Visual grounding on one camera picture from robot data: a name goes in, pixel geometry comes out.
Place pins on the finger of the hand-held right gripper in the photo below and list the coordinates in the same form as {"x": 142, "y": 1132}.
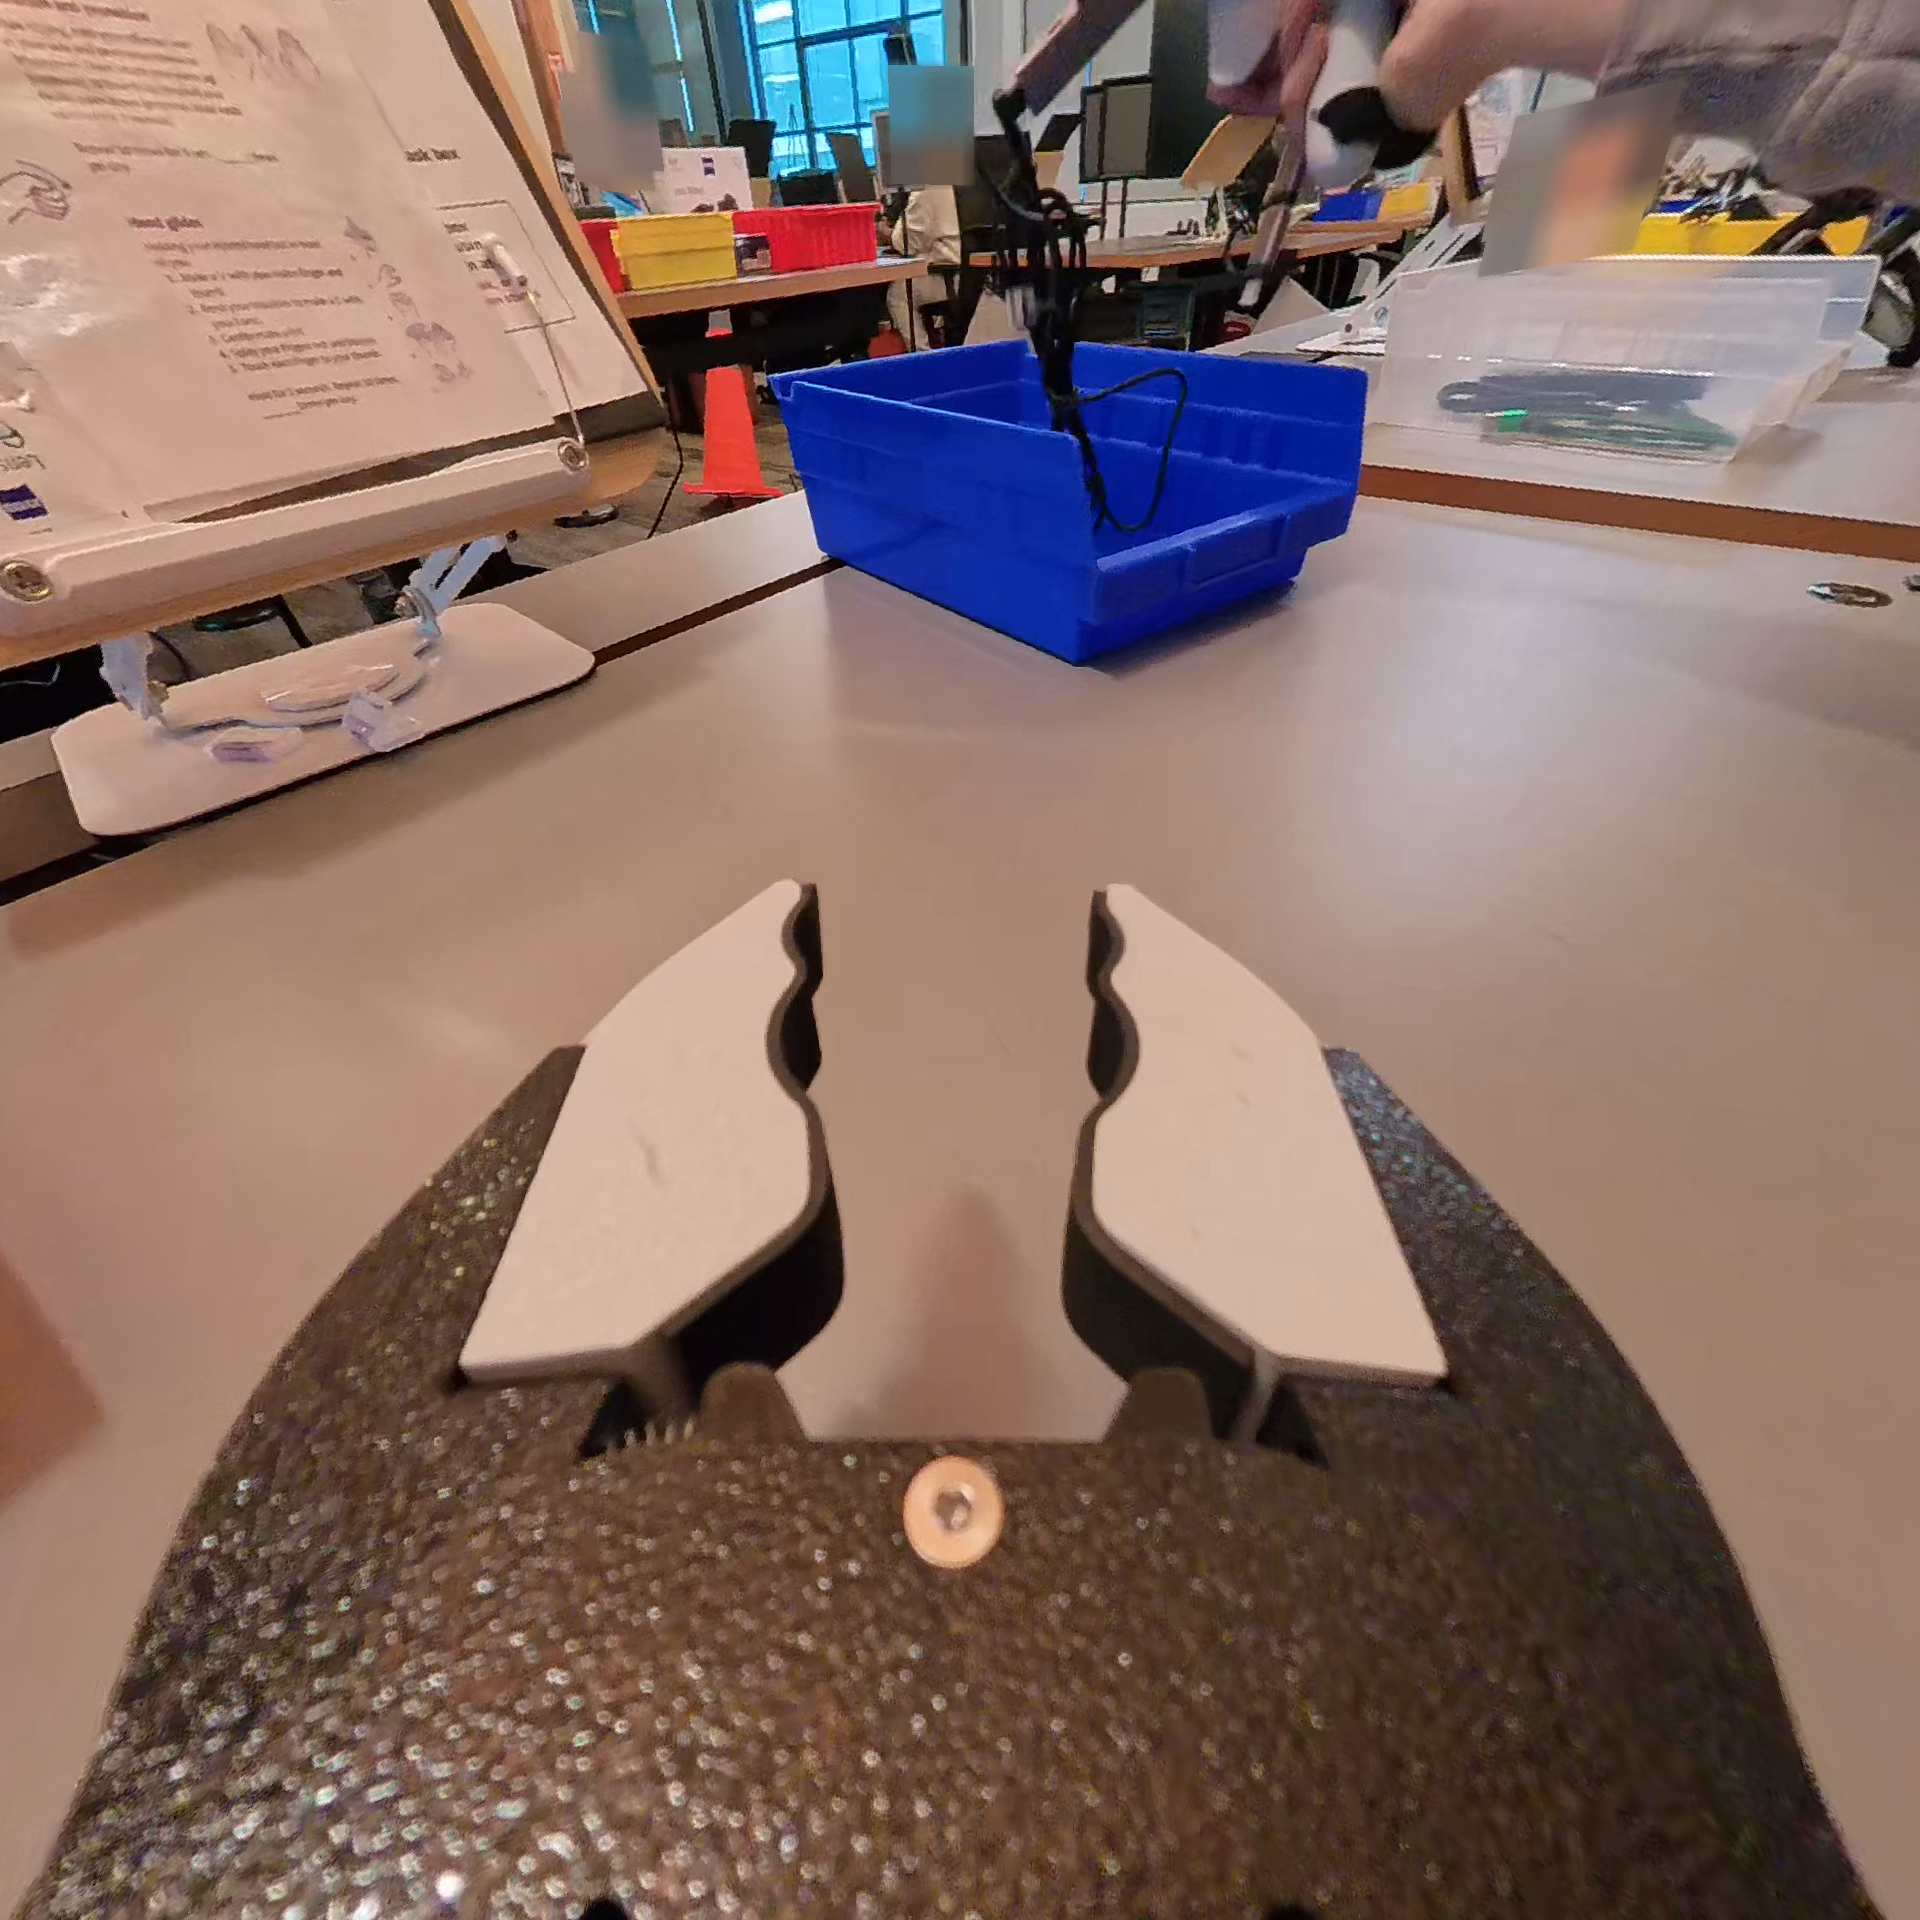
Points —
{"x": 1288, "y": 195}
{"x": 1059, "y": 53}

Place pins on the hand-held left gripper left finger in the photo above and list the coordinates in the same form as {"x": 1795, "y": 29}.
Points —
{"x": 645, "y": 1169}

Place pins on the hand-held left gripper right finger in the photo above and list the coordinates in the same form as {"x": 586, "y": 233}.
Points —
{"x": 1247, "y": 1169}

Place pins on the blue plastic bin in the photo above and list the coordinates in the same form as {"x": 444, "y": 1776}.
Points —
{"x": 962, "y": 481}

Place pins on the person's right hand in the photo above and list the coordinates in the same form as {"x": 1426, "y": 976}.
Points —
{"x": 1485, "y": 53}

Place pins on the dark computer monitor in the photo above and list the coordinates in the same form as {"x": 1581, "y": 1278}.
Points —
{"x": 1117, "y": 128}

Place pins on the red plastic bin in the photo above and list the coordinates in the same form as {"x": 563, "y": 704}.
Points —
{"x": 811, "y": 237}

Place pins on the clear plastic storage box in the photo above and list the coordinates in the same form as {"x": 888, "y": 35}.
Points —
{"x": 1621, "y": 332}

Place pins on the long yellow plastic bin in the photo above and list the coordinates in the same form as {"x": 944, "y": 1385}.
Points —
{"x": 1727, "y": 233}

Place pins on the orange traffic cone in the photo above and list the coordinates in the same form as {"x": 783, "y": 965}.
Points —
{"x": 733, "y": 440}

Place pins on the white document stand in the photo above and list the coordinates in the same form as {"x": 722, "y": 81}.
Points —
{"x": 303, "y": 705}

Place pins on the round metal table grommet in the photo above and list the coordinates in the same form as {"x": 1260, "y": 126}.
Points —
{"x": 1852, "y": 592}

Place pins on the printed instruction sheet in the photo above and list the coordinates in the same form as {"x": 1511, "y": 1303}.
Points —
{"x": 256, "y": 255}

